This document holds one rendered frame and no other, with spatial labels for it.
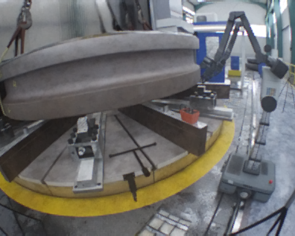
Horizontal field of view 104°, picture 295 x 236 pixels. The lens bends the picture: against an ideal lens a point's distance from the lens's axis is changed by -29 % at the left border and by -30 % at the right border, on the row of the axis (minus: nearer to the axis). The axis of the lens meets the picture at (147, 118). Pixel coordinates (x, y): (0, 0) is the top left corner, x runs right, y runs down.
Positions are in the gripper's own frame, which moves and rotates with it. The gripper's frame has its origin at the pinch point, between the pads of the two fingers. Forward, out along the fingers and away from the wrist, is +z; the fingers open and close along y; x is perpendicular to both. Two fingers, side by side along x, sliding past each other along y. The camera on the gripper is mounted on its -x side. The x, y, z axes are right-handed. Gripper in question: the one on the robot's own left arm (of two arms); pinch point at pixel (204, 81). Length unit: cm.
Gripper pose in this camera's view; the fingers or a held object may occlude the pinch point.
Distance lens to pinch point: 145.4
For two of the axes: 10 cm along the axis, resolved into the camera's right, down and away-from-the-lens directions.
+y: -5.9, 3.6, -7.2
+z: -3.3, 7.1, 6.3
